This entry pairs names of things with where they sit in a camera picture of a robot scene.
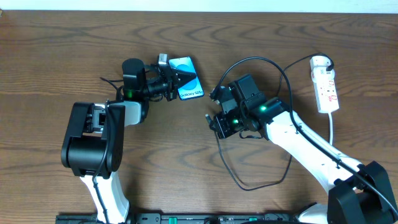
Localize black USB charging cable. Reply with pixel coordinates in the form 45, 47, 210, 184
205, 54, 335, 192

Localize white power strip red switches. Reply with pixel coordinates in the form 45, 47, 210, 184
311, 67, 340, 113

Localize white USB charger plug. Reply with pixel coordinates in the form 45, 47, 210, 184
310, 55, 335, 76

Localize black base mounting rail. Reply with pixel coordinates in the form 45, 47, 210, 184
55, 212, 330, 224

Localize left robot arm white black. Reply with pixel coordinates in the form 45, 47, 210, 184
61, 54, 203, 223

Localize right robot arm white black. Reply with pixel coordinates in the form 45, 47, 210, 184
207, 75, 397, 223

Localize Samsung Galaxy smartphone blue screen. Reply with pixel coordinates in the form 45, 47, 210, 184
169, 57, 204, 100

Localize white power strip cord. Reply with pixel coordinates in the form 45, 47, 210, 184
328, 112, 334, 146

